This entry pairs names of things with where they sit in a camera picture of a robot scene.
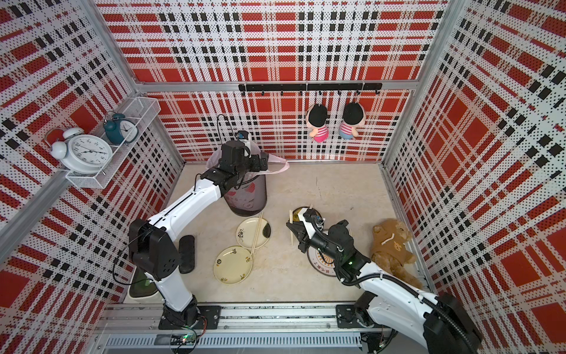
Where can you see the white plate orange sunburst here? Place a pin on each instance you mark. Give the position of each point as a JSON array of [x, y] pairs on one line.
[[321, 263]]

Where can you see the doll with striped blue shirt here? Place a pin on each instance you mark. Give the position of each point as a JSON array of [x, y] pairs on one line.
[[354, 116]]

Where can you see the black mesh trash bin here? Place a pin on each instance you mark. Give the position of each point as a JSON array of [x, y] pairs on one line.
[[250, 199]]

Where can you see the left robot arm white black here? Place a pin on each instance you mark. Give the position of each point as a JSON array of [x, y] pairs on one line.
[[152, 242]]

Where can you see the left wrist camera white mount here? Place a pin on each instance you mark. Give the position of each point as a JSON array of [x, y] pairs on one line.
[[242, 136]]

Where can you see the brown teddy bear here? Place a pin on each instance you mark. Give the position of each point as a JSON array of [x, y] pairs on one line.
[[389, 250]]

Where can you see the cream plate with flowers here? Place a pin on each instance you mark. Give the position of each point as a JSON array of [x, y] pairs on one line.
[[233, 265]]

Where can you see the cream plate with black mark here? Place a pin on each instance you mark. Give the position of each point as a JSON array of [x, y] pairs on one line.
[[246, 230]]

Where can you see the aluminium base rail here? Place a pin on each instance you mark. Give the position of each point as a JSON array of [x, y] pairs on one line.
[[135, 327]]

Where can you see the green circuit board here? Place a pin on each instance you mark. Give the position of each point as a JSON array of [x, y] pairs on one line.
[[183, 340]]

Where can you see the black wall hook rail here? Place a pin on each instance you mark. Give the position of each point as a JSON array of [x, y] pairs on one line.
[[301, 87]]

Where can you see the doll with pink shirt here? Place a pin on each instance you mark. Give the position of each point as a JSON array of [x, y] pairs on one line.
[[316, 119]]

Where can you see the yellow patterned plate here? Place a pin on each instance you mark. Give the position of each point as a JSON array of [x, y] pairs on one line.
[[295, 213]]

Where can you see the white wire wall shelf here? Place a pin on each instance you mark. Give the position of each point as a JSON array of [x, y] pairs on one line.
[[140, 110]]

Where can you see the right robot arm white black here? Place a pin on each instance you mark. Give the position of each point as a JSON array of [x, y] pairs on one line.
[[439, 323]]

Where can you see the white alarm clock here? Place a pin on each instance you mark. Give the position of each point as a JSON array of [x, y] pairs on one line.
[[81, 153]]

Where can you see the teal alarm clock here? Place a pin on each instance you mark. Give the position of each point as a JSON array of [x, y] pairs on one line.
[[120, 130]]

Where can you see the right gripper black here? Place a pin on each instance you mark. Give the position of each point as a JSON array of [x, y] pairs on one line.
[[303, 228]]

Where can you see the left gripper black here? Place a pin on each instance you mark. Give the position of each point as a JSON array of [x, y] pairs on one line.
[[256, 161]]

